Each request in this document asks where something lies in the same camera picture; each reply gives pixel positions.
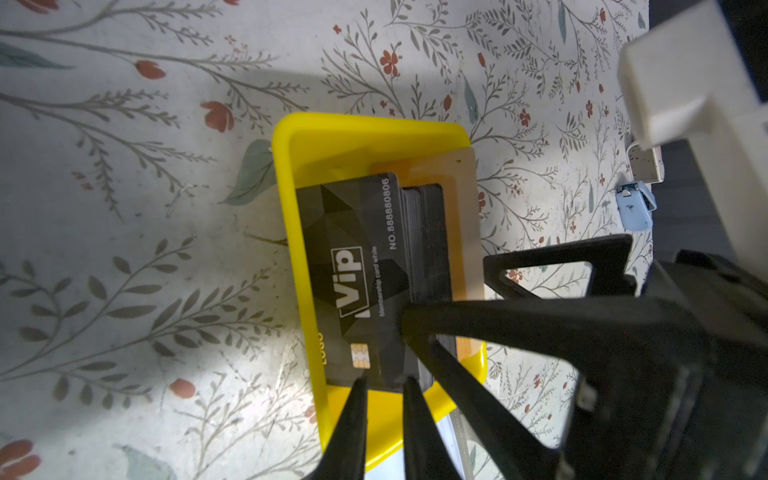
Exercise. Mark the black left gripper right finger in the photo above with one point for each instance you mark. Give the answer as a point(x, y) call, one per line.
point(425, 454)

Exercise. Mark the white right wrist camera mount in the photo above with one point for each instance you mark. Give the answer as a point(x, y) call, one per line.
point(701, 76)

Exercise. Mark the pink white small clip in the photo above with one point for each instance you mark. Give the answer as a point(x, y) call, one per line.
point(646, 164)

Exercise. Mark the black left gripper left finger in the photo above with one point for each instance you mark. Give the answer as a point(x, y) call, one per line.
point(344, 457)

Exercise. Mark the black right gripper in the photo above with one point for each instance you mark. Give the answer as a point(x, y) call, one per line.
point(678, 390)

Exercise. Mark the blue small clip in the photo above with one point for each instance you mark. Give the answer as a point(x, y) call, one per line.
point(636, 203)

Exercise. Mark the yellow plastic tray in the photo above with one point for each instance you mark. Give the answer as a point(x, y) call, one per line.
point(316, 148)

